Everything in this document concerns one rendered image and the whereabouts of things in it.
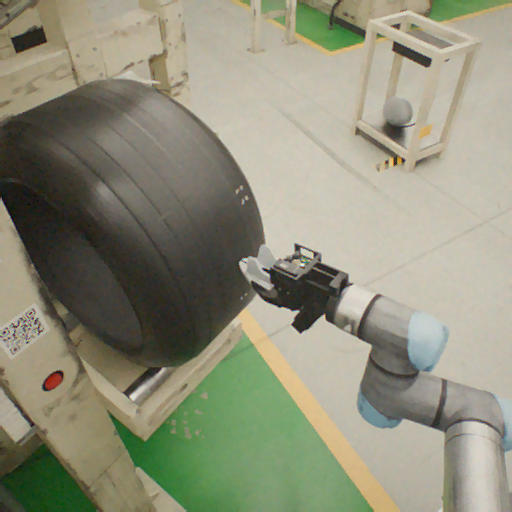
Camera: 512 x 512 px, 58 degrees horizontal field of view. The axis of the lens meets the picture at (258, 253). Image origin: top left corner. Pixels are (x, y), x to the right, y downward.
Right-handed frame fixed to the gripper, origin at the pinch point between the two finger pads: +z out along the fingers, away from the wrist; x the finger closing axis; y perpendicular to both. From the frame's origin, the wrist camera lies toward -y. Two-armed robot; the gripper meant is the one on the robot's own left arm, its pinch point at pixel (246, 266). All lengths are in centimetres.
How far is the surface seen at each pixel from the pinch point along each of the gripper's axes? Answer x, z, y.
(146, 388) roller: 19.4, 17.2, -29.8
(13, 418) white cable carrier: 41, 24, -16
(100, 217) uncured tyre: 16.5, 12.4, 17.4
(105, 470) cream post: 34, 28, -58
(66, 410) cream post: 33.8, 23.8, -24.9
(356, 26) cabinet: -414, 204, -99
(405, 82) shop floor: -342, 116, -115
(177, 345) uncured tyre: 16.1, 4.2, -8.5
